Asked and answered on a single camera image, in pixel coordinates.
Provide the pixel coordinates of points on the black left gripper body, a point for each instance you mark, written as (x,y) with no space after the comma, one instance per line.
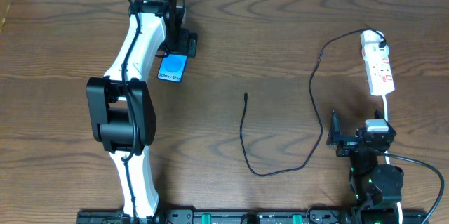
(191,43)

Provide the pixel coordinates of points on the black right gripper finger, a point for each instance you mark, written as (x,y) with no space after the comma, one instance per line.
(334,135)
(378,114)

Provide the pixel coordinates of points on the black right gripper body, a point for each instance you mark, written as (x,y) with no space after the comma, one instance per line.
(351,141)

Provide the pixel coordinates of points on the blue Galaxy smartphone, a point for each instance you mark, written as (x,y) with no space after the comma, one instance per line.
(172,68)

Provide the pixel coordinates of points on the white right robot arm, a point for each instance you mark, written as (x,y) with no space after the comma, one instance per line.
(377,186)

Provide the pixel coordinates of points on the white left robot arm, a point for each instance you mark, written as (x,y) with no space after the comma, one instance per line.
(122,114)

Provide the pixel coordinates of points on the white power strip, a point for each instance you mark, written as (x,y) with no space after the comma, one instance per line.
(379,74)

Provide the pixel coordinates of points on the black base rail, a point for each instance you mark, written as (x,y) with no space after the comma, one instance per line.
(186,216)

